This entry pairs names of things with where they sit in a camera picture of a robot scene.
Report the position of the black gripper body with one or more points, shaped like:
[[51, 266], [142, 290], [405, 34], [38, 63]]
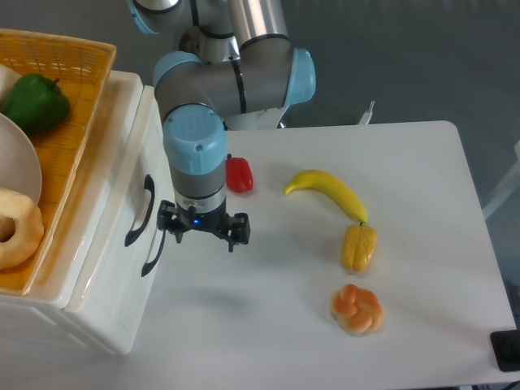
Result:
[[218, 222]]

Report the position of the white drawer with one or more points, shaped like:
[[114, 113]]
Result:
[[111, 295]]

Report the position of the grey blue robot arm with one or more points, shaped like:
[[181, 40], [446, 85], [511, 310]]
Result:
[[196, 97]]

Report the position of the white drawer cabinet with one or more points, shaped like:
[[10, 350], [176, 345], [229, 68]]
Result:
[[41, 313]]

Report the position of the red toy bell pepper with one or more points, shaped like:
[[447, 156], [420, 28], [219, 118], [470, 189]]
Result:
[[239, 177]]

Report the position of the yellow toy banana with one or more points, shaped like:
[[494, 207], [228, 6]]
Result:
[[330, 185]]

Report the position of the yellow toy bell pepper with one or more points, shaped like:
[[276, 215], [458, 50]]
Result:
[[358, 247]]

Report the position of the orange knotted bread roll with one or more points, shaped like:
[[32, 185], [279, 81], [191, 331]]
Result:
[[357, 310]]

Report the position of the beige toy donut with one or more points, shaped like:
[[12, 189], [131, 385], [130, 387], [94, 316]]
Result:
[[28, 228]]

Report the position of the white plate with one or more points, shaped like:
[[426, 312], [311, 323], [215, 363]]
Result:
[[20, 166]]

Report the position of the green toy bell pepper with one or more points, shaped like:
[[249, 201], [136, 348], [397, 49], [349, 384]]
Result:
[[36, 104]]

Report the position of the yellow woven basket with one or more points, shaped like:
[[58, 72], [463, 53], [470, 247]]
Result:
[[83, 67]]

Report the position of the white toy radish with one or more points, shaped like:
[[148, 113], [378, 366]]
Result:
[[8, 78]]

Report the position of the black device at edge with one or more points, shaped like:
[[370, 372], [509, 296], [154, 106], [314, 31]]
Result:
[[505, 345]]

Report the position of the lower drawer black handle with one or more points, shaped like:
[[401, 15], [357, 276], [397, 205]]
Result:
[[150, 265]]

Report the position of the white cable plug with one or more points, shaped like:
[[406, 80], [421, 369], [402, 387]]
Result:
[[367, 115]]

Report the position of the white frame at right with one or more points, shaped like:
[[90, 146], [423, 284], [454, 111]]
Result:
[[504, 188]]

